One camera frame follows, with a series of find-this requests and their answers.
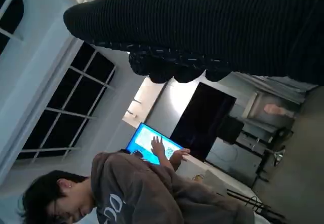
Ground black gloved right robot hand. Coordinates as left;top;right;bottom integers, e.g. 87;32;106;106
63;0;324;87

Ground large black screen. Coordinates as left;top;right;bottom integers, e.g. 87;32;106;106
170;82;237;163

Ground lit blue computer screen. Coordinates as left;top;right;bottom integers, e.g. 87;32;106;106
126;122;185;166

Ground white desk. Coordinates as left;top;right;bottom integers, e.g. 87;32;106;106
174;155;230;197

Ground large dark paned window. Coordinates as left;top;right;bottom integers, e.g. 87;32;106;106
16;41;117;160

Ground person at desk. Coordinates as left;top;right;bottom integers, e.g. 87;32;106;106
17;135;256;224

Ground arched dark window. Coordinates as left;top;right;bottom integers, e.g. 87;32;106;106
0;0;25;55

